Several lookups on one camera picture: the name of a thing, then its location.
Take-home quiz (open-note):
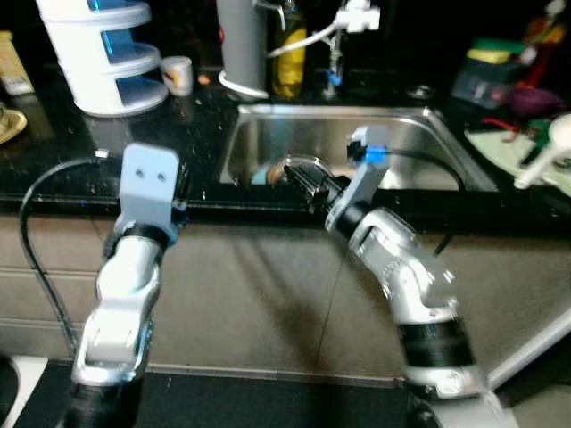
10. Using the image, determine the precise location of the small tap with blue clip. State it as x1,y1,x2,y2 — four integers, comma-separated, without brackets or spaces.
323,31,349,88

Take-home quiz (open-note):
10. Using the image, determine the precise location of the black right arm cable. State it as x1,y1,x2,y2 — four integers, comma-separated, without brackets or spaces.
384,147,469,255

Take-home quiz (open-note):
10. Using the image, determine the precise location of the red and white utensil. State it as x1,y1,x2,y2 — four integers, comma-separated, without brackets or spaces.
525,0,569,65

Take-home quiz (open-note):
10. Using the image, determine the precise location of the yellow oil bottle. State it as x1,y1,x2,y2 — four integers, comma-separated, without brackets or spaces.
270,0,309,99

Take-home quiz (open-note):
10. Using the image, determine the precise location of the black floor mat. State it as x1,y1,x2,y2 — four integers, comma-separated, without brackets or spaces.
18,361,420,428

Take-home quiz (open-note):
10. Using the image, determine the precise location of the stainless steel sink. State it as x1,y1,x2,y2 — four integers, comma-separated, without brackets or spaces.
217,103,501,193

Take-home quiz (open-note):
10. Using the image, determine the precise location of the dark plastic container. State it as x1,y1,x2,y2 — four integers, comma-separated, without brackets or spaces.
451,58,536,110

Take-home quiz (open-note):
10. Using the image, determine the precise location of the grey cabinet drawer front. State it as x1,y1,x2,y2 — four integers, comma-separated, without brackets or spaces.
0,319,90,359
0,214,121,276
0,266,112,329

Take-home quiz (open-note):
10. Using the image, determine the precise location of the yellow green sponge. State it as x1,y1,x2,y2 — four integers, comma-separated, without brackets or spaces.
468,37,527,65

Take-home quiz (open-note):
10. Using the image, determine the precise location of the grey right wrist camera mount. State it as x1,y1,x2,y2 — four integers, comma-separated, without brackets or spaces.
328,125,391,224

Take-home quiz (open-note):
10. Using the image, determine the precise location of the round pale yellow plate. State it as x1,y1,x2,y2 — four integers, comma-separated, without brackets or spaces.
0,103,29,145

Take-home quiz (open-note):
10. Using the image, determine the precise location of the purple bowl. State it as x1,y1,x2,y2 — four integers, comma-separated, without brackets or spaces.
509,85,565,119

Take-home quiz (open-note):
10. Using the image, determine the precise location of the small white cup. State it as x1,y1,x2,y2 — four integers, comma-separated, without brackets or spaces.
161,56,194,97

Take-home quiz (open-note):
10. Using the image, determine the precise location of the thin red utensil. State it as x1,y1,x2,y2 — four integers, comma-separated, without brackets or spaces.
480,114,523,144

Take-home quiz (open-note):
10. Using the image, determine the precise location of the white ladle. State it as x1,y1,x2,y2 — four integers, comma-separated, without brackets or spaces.
515,111,571,190

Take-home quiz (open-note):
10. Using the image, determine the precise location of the white power plug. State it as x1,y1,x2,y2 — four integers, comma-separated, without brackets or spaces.
337,0,383,35

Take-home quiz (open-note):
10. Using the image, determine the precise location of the grey cylinder appliance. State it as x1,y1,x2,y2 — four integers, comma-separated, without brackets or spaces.
217,0,269,90

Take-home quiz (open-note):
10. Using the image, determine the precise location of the grey cabinet door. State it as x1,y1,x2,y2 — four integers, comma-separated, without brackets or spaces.
147,221,376,375
317,234,571,380

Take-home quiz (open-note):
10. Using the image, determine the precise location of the white tiered container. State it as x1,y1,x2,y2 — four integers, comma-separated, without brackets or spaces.
36,0,170,117

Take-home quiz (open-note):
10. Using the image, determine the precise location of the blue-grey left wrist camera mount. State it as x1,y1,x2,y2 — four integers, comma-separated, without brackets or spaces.
119,143,182,235

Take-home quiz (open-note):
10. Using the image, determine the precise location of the white power cable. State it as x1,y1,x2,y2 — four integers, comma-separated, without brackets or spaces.
217,22,353,99

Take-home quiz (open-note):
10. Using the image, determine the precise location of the white rimmed bin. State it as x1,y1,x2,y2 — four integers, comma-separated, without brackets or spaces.
0,355,47,428

